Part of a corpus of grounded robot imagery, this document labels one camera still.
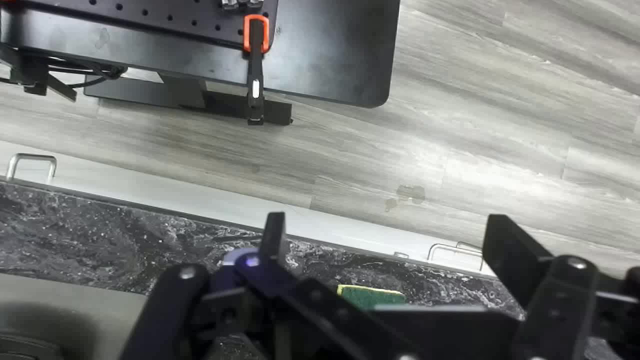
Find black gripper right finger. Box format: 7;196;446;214
482;214;553;308

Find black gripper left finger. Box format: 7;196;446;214
258;212;288;263

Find green yellow sponge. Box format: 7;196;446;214
337;284;407;310

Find orange black bar clamp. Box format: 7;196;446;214
243;13;270;124

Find white lower kitchen cabinets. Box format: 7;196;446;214
0;142;492;275

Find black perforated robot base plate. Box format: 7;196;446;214
0;0;401;125

